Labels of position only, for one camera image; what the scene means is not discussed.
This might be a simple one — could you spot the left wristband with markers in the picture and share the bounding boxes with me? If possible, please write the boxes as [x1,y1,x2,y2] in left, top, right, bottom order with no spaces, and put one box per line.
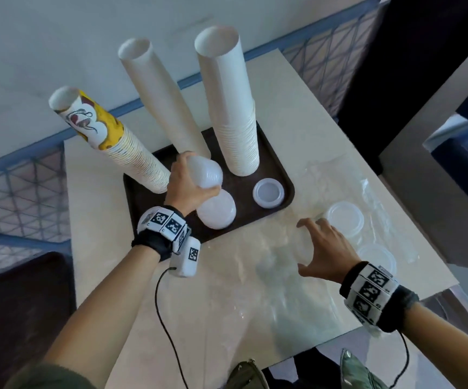
[132,205,190,262]

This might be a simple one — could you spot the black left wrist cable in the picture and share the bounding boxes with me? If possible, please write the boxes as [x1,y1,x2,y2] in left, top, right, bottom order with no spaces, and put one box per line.
[155,267,189,389]

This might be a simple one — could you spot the wide stack of white cups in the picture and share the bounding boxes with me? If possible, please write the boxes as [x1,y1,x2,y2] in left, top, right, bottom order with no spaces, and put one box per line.
[194,26,260,177]

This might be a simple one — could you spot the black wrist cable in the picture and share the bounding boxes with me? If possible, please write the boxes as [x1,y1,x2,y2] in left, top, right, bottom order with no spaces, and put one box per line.
[155,267,189,389]
[387,330,410,389]

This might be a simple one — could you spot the clear lid in bag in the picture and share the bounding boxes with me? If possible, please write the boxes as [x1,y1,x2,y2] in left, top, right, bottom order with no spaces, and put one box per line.
[356,244,398,277]
[324,201,365,239]

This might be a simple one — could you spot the narrow stack of white cups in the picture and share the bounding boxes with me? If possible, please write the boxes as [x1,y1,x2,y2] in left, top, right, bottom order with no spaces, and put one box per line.
[118,37,211,160]

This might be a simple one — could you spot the right wristband with markers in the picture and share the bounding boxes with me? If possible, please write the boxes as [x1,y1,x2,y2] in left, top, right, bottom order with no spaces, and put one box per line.
[339,261,420,334]

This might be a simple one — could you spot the dark brown tray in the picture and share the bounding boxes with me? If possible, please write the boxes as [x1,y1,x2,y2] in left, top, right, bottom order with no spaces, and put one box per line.
[123,120,295,244]

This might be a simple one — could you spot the white ringed plastic lid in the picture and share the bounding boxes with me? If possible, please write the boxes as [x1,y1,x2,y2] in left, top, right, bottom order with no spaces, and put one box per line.
[253,178,285,209]

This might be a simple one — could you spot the stack of yellow printed cups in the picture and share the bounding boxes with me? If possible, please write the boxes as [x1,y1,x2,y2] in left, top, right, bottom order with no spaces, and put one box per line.
[48,86,171,194]

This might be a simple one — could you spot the blue metal mesh railing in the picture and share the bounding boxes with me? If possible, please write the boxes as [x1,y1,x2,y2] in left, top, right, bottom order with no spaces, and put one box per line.
[0,0,382,280]

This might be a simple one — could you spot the translucent plastic dome lid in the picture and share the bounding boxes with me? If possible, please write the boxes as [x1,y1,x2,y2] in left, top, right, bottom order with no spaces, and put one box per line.
[187,155,223,190]

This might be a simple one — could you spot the translucent plastic flat lid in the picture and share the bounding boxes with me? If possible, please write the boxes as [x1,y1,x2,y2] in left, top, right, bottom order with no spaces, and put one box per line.
[196,189,237,230]

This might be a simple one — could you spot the wristband with markers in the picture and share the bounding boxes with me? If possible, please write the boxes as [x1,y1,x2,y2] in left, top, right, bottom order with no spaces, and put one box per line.
[132,205,190,262]
[339,261,420,334]

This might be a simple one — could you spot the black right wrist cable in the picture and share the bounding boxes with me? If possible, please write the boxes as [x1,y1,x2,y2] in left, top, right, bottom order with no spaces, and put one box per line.
[387,330,410,389]

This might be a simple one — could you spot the clear plastic bag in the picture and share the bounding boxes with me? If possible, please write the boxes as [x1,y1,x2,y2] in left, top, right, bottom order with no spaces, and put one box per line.
[253,153,420,334]

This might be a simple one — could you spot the person's right hand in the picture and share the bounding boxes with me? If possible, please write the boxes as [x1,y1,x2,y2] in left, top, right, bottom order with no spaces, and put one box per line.
[297,217,363,284]

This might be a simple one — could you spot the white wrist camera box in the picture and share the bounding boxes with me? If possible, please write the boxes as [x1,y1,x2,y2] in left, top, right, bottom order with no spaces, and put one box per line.
[169,236,202,278]

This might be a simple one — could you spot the person's left forearm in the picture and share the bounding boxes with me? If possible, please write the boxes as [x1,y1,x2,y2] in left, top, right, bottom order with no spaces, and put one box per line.
[41,244,166,379]

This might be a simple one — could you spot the dark brown chair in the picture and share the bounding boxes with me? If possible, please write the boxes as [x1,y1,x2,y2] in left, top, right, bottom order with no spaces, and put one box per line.
[0,251,77,389]

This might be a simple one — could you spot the blue seat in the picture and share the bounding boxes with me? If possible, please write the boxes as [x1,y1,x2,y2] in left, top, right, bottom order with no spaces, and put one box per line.
[422,69,468,224]

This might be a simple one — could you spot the person's left hand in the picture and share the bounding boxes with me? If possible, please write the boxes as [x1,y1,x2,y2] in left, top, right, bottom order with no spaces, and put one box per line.
[164,152,221,217]

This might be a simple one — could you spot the person's right forearm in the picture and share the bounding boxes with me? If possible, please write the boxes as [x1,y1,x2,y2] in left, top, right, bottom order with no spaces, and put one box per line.
[400,301,468,389]

